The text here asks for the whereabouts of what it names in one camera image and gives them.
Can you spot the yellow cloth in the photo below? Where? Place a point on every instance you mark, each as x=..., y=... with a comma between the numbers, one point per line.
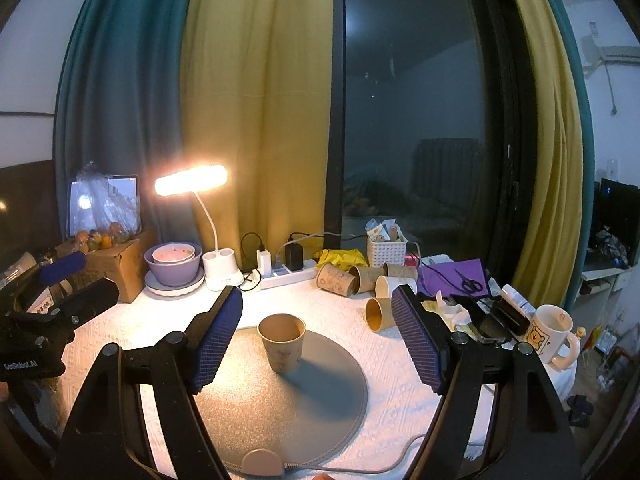
x=345, y=258

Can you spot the white mat controller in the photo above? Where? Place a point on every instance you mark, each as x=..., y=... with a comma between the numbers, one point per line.
x=262, y=464

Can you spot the white tube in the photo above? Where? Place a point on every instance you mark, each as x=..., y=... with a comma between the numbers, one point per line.
x=517, y=300

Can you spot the black case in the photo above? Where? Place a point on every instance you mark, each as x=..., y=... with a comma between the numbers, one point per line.
x=502, y=322

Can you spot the white plate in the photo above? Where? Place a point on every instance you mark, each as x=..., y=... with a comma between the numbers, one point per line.
x=175, y=291

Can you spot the white paper cup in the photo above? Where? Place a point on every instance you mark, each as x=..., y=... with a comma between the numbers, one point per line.
x=387, y=287

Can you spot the round grey mat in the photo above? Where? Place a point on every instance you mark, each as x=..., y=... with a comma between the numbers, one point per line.
x=310, y=410

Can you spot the black scissors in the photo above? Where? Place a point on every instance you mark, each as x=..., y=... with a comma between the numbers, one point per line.
x=470, y=284

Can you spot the clear plastic bag of fruit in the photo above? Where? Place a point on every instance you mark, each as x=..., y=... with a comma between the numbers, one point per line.
x=112, y=210

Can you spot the white air conditioner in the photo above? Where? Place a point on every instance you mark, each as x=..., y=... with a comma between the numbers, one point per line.
x=617, y=50

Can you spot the white desk lamp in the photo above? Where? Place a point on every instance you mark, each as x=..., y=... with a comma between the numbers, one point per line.
x=192, y=179

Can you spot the brown paper cup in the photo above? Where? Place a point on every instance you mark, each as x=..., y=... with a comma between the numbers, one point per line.
x=282, y=342
x=400, y=271
x=367, y=277
x=379, y=314
x=334, y=280

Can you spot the black monitor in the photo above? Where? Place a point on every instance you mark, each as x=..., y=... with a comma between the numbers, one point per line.
x=620, y=210

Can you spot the cardboard box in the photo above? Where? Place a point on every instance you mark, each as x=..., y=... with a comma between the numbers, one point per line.
x=125, y=265

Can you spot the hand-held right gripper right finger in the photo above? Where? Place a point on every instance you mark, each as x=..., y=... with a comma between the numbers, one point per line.
x=419, y=342

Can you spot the white charger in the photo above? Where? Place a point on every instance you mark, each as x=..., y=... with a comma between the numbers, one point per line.
x=263, y=261

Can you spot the dark slippers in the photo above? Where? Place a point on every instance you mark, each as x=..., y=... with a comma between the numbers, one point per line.
x=580, y=410

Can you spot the white power strip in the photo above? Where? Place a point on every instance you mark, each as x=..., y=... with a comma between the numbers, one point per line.
x=290, y=278

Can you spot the black charger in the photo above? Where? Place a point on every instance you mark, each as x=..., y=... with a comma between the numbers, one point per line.
x=294, y=257

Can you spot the teal curtain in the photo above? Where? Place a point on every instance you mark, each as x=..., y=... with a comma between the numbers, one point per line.
x=580, y=85
x=125, y=85

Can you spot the pink bowl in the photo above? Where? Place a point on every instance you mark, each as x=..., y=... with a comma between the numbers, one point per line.
x=174, y=252

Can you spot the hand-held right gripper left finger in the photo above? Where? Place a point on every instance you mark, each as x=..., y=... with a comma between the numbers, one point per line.
x=219, y=341

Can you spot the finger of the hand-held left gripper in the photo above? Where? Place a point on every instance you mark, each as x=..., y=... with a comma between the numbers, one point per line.
x=62, y=266
x=92, y=296

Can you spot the white woven basket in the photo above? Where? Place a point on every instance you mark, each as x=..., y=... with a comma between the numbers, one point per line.
x=387, y=252

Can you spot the white bear mug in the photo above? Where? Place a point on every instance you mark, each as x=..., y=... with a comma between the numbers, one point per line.
x=547, y=335

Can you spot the purple cloth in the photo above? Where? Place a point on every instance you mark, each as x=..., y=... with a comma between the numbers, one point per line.
x=440, y=280

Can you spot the yellow curtain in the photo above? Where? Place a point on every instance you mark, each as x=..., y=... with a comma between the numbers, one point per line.
x=545, y=160
x=260, y=110

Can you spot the purple bowl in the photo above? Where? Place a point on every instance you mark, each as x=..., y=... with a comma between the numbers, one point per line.
x=172, y=272

